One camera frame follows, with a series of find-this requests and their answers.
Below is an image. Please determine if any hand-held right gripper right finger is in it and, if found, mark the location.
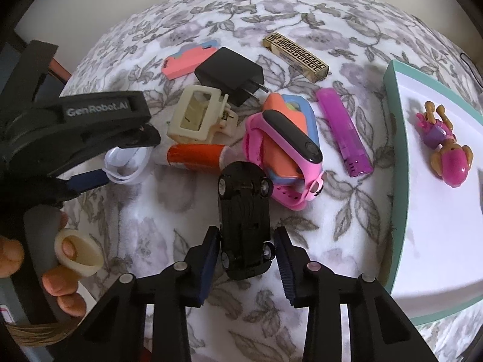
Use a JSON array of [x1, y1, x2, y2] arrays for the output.
[[272, 227, 442, 362]]

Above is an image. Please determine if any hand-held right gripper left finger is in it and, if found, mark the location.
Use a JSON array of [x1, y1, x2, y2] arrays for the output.
[[60, 226, 223, 362]]

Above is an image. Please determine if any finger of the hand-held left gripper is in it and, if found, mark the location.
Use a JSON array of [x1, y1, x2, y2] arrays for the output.
[[48, 169, 109, 202], [101, 124, 162, 156]]

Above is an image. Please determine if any white smart band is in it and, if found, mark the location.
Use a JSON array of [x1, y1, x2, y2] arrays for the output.
[[103, 146, 149, 185]]

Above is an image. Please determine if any white plastic comb piece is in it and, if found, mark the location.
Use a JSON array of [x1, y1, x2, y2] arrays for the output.
[[167, 85, 238, 146]]

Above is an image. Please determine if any orange glue stick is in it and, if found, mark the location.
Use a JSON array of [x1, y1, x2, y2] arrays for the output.
[[166, 143, 236, 170]]

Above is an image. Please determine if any black toy car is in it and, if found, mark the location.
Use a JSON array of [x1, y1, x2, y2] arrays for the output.
[[218, 161, 275, 280]]

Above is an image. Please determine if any coral and blue case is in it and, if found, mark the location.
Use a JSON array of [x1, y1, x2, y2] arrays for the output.
[[262, 93, 315, 185]]

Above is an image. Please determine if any pink smart band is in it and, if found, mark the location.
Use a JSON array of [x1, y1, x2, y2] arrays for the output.
[[243, 110, 325, 212]]

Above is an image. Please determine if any teal rimmed white tray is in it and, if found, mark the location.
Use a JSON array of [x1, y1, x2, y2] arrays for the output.
[[383, 59, 483, 327]]

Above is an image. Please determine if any person's left hand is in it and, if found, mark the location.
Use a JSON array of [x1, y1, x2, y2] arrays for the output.
[[0, 211, 89, 319]]

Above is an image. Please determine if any floral grey blanket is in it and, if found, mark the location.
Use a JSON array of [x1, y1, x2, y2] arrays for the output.
[[58, 0, 483, 362]]

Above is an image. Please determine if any coral and blue eraser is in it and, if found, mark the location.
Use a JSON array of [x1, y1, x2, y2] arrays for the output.
[[162, 40, 219, 80]]

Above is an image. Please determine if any black plug charger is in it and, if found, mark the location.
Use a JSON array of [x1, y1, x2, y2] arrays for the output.
[[194, 47, 270, 108]]

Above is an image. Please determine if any purple lighter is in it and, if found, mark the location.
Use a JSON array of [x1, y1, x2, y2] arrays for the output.
[[316, 87, 374, 179]]

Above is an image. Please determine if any brown hair strand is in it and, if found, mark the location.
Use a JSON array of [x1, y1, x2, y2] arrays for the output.
[[5, 319, 82, 348]]

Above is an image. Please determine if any gold rhinestone hair clip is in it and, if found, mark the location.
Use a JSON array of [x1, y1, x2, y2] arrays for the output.
[[263, 33, 330, 83]]

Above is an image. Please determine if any pink toy dog figure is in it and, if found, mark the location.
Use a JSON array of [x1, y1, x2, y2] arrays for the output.
[[415, 100, 474, 188]]

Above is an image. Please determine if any cream rubber finger ring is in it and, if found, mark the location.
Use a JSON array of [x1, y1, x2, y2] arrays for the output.
[[54, 229, 104, 277]]

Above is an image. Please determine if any black cable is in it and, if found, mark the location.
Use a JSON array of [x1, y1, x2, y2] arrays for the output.
[[460, 53, 483, 91]]

